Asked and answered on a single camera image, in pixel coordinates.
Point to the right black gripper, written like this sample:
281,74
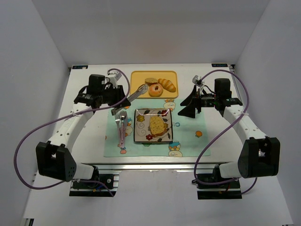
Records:
199,102

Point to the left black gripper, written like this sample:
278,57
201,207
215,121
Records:
118,94

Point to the metal food tongs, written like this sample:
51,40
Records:
141,90

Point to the herb bread slice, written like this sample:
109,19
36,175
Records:
158,126

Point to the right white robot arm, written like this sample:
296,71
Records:
260,154

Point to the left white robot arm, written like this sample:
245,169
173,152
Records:
54,157

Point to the small round bread slice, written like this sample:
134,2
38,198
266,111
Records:
151,81

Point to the yellow plastic tray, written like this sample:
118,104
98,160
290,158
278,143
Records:
138,79

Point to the golden croissant roll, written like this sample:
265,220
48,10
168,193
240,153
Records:
167,85

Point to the glazed bagel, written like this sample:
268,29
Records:
155,90

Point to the mint cartoon placemat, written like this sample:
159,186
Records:
190,136

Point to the floral square plate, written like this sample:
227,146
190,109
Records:
142,132

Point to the right blue label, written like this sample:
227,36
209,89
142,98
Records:
219,65

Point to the blue label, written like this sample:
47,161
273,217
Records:
219,65
79,67

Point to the left blue label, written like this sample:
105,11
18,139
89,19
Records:
79,67

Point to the pink handled spoon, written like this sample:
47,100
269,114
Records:
120,115

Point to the pink handled fork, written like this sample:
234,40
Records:
117,121

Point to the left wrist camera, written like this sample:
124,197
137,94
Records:
112,79

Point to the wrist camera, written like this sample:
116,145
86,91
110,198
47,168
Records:
112,79
197,81

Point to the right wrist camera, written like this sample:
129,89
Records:
197,81

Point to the aluminium front rail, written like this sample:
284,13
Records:
150,166

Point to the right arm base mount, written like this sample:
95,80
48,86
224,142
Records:
225,191

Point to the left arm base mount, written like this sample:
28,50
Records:
100,185

